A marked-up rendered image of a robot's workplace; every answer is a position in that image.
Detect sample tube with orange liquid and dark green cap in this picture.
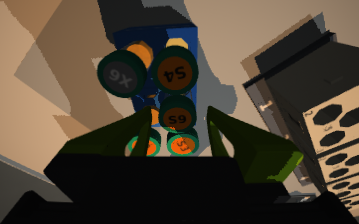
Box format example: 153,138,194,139
128,105,161,156

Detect tan bucket adapter with holes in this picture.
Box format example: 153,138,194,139
306,169,359,210
302,155,359,199
265,41,359,154
285,121,359,183

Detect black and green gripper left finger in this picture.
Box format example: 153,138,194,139
56,106,152,156

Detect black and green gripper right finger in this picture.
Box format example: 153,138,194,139
206,106,303,184

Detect beige tube rack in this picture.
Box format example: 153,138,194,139
286,195,317,203

